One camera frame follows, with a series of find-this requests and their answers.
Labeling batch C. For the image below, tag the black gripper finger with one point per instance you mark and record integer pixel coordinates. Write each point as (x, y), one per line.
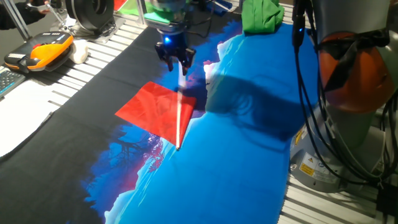
(188, 60)
(166, 57)

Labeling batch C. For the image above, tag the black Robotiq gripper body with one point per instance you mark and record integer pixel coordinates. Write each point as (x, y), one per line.
(172, 42)

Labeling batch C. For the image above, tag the red flag with white stick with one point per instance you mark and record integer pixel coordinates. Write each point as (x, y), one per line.
(155, 109)

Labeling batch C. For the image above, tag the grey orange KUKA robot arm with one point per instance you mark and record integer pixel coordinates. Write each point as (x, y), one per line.
(351, 130)

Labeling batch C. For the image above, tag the green plastic item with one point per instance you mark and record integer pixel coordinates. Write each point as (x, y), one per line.
(130, 9)

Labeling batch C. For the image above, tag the blue fabric item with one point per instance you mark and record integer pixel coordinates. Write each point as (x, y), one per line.
(220, 6)

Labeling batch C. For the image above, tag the red cloth item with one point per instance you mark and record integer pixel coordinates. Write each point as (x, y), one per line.
(119, 3)

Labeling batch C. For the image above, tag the green folded cloth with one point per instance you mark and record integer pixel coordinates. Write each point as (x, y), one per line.
(261, 17)

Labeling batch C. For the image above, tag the small white cloth lump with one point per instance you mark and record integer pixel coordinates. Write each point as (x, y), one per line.
(79, 51)

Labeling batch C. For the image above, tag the black round fan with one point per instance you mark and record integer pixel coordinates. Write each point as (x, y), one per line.
(90, 12)

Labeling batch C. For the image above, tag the blue landscape printed cloth mat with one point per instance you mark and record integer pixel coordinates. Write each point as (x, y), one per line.
(217, 174)

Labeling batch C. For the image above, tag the orange grey teach pendant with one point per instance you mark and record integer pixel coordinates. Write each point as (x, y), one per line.
(46, 53)

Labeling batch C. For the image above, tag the person in dark jacket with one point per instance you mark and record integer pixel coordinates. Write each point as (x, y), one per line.
(15, 17)

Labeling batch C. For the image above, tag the white paper sheet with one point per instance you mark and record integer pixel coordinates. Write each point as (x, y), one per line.
(21, 118)

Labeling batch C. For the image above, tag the black silver keyboard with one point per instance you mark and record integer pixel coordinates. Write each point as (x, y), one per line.
(9, 81)

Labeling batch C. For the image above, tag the aluminium frame post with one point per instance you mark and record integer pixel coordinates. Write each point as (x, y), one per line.
(140, 12)
(17, 21)

